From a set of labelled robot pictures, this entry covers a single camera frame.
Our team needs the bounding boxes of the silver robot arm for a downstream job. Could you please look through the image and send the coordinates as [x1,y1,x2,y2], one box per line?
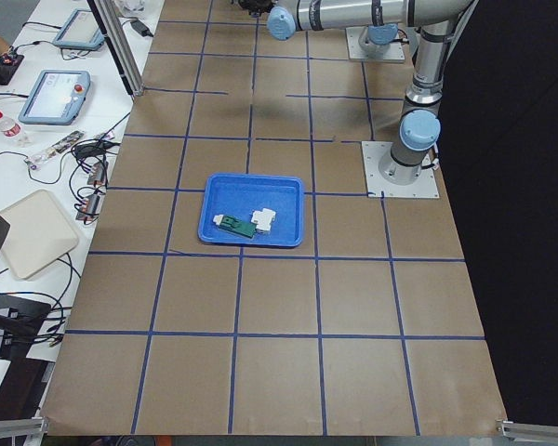
[264,1,476,186]

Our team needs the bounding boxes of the white circuit breaker module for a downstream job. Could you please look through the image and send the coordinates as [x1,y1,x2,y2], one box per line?
[251,208,276,234]

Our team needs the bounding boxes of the blue plastic tray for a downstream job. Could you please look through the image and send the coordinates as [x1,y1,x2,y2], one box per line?
[198,173,305,248]

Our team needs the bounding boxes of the green terminal block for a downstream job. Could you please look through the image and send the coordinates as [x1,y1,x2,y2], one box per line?
[213,215,257,239]

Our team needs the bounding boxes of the beige plastic tray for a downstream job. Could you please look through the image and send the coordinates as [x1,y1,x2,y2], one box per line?
[0,190,79,279]

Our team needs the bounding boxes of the black power adapter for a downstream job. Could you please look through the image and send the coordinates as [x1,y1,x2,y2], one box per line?
[130,19,153,37]

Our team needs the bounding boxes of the near teach pendant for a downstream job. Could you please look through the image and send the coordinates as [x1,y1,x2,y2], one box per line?
[19,70,91,125]

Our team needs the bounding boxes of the teach pendant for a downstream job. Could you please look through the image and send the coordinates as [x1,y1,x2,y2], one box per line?
[52,9,104,51]
[19,70,91,125]

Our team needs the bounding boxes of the far teach pendant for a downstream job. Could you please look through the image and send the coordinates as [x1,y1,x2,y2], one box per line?
[52,9,104,51]

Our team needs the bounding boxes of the plastic water bottle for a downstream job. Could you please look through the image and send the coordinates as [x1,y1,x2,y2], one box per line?
[0,111,30,147]

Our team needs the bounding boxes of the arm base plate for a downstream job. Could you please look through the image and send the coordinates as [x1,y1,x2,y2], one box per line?
[345,27,405,63]
[361,141,440,199]

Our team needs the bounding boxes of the aluminium frame post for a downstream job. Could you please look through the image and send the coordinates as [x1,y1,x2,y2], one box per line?
[87,0,144,97]

